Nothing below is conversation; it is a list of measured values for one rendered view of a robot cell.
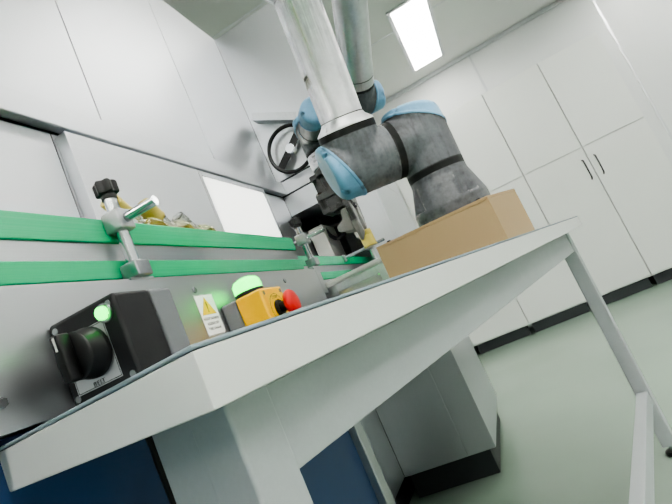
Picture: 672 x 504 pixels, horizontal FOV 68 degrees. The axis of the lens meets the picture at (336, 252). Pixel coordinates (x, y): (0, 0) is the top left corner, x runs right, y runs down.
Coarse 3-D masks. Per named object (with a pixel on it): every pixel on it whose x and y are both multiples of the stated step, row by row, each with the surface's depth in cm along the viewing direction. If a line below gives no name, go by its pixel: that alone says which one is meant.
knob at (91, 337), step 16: (64, 336) 41; (80, 336) 41; (96, 336) 42; (64, 352) 40; (80, 352) 41; (96, 352) 41; (112, 352) 42; (64, 368) 40; (80, 368) 41; (96, 368) 41
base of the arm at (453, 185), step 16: (448, 160) 93; (416, 176) 95; (432, 176) 93; (448, 176) 93; (464, 176) 93; (416, 192) 97; (432, 192) 93; (448, 192) 92; (464, 192) 91; (480, 192) 92; (416, 208) 98; (432, 208) 93; (448, 208) 91
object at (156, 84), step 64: (0, 0) 106; (64, 0) 128; (128, 0) 162; (0, 64) 98; (64, 64) 116; (128, 64) 143; (192, 64) 187; (0, 128) 91; (64, 128) 103; (128, 128) 128; (192, 128) 162; (0, 192) 84; (64, 192) 98
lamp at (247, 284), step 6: (246, 276) 73; (252, 276) 73; (240, 282) 72; (246, 282) 72; (252, 282) 73; (258, 282) 73; (234, 288) 73; (240, 288) 72; (246, 288) 72; (252, 288) 72; (258, 288) 73; (234, 294) 73; (240, 294) 72; (246, 294) 72
